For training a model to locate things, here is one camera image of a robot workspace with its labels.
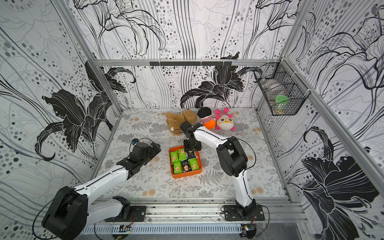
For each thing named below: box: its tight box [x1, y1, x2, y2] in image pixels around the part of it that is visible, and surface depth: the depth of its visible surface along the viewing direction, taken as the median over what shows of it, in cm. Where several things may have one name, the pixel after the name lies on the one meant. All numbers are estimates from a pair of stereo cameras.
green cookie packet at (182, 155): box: [178, 148, 188, 162], surface depth 92 cm
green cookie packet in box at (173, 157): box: [170, 151, 179, 164], surface depth 92 cm
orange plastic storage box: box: [169, 145, 203, 179], surface depth 90 cm
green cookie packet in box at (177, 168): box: [173, 161, 183, 174], surface depth 88 cm
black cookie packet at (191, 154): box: [187, 149, 197, 159], surface depth 92 cm
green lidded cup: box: [275, 95, 290, 114], surface depth 80 cm
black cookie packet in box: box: [180, 158, 192, 173], surface depth 88 cm
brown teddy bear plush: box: [165, 109, 198, 136], surface depth 103 cm
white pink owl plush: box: [215, 108, 236, 131], surface depth 106 cm
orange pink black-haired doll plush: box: [197, 107, 217, 130], surface depth 109 cm
